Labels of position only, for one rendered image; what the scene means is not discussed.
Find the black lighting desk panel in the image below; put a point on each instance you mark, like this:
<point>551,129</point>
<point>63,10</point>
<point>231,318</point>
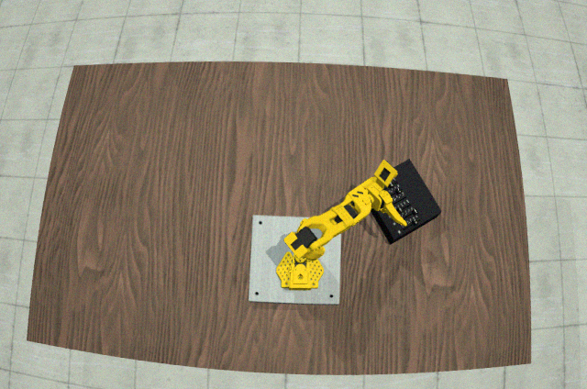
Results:
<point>413,195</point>

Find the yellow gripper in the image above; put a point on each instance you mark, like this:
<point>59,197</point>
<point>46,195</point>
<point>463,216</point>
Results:
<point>380,199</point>

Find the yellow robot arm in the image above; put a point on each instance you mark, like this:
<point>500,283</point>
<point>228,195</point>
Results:
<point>304,243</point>

